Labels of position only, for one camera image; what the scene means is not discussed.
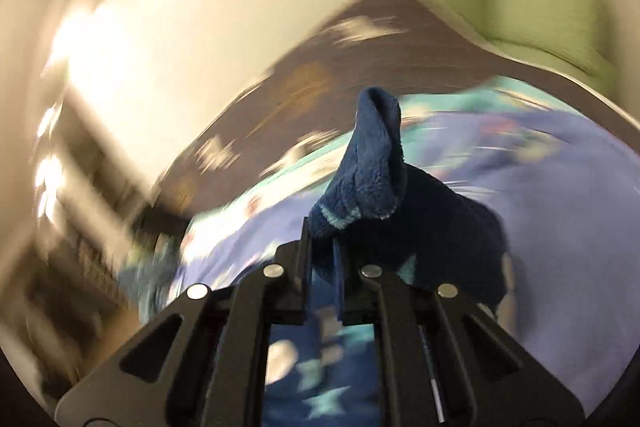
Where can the dark grey printed bedspread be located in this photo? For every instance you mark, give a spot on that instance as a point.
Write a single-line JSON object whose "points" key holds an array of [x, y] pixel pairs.
{"points": [[400, 47]]}

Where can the light blue printed blanket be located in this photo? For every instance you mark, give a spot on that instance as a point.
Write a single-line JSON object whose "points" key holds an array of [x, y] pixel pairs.
{"points": [[550, 207]]}

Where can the dark blue star-print fleece garment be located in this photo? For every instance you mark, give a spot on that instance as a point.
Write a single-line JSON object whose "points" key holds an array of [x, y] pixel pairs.
{"points": [[370, 187]]}

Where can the dark blurred furniture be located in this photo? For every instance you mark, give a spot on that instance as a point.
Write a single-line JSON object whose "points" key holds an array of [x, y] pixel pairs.
{"points": [[90, 227]]}

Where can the large green cushion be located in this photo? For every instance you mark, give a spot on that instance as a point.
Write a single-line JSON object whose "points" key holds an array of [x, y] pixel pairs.
{"points": [[545, 22]]}

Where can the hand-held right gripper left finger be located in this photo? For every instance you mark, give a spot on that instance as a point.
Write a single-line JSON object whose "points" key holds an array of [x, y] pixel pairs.
{"points": [[292, 279]]}

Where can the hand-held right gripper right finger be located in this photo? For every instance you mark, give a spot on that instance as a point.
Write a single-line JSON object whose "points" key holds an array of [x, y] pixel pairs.
{"points": [[339, 279]]}

